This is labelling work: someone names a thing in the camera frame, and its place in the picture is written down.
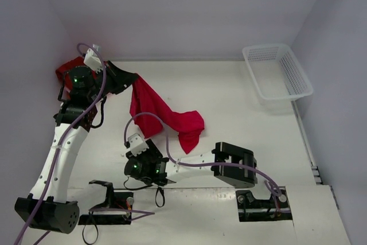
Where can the dark red folded t shirt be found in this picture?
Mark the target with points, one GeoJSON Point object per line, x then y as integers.
{"type": "Point", "coordinates": [79, 61]}

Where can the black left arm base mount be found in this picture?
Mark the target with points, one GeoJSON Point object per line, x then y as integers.
{"type": "Point", "coordinates": [111, 205]}

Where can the white plastic basket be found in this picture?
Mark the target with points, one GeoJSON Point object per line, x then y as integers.
{"type": "Point", "coordinates": [277, 75]}

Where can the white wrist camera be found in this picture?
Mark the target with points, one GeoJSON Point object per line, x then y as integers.
{"type": "Point", "coordinates": [92, 61]}
{"type": "Point", "coordinates": [137, 143]}

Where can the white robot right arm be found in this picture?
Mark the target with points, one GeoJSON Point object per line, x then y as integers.
{"type": "Point", "coordinates": [231, 164]}

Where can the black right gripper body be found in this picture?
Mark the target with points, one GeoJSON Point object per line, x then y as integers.
{"type": "Point", "coordinates": [155, 153]}

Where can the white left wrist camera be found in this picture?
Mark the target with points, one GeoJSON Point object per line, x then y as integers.
{"type": "Point", "coordinates": [92, 61]}

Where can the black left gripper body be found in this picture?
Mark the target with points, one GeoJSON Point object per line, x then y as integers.
{"type": "Point", "coordinates": [115, 76]}

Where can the magenta t shirt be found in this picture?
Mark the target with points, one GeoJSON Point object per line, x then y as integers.
{"type": "Point", "coordinates": [189, 125]}

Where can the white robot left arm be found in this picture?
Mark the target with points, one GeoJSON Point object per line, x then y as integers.
{"type": "Point", "coordinates": [47, 206]}

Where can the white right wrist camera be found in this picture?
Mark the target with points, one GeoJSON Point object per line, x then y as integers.
{"type": "Point", "coordinates": [137, 143]}

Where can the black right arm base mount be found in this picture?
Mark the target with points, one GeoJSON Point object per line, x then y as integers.
{"type": "Point", "coordinates": [251, 209]}

